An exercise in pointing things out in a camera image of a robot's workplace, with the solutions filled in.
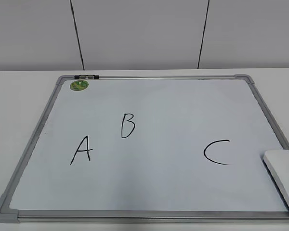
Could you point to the white whiteboard eraser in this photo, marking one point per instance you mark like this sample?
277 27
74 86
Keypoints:
277 162

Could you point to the round green magnet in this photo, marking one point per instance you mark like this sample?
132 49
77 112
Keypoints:
79 85

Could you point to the white board with grey frame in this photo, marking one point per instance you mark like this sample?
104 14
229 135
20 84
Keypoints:
145 149

